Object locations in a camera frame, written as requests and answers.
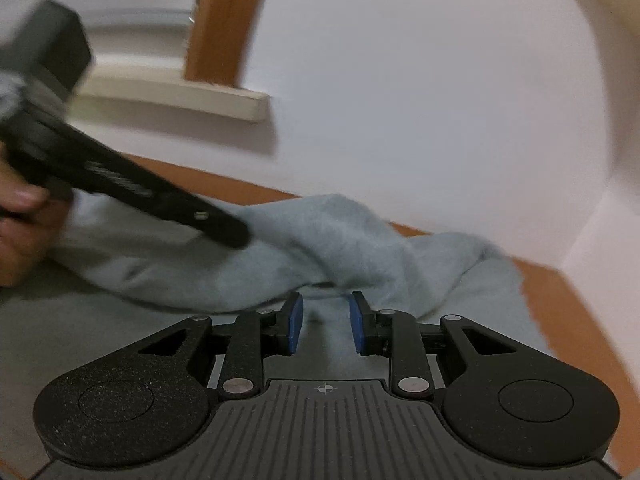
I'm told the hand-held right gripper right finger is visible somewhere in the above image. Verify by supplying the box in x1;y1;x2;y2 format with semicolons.
348;290;506;401

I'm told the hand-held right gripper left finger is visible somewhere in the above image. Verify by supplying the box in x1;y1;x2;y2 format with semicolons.
137;291;305;401

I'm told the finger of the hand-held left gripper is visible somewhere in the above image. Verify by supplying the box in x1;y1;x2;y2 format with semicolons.
150;186;251;251

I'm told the grey sweatshirt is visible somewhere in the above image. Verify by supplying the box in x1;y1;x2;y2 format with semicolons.
0;192;553;466

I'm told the person's left hand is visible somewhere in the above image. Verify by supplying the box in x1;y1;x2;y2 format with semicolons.
0;146;75;289

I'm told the beige window sill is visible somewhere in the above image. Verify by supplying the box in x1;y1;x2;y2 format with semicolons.
75;65;273;123

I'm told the white window blind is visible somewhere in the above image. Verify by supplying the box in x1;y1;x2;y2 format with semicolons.
45;0;211;73

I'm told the wooden window frame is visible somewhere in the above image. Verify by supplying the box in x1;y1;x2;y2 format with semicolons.
184;0;277;87

